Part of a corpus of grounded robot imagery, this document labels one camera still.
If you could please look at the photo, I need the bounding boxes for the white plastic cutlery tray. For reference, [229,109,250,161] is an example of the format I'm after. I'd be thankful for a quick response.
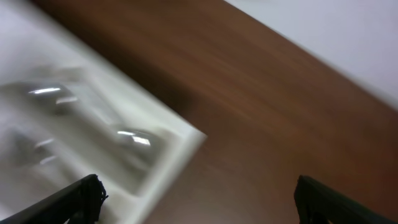
[1,1,205,223]

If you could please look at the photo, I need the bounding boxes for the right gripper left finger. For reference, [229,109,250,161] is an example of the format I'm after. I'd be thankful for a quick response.
[1,174,108,224]

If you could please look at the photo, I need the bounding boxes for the silver tablespoon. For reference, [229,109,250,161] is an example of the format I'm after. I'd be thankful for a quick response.
[1,82,79,116]
[18,67,162,156]

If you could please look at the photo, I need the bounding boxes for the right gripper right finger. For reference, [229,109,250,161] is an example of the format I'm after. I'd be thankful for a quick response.
[294,175,397,224]

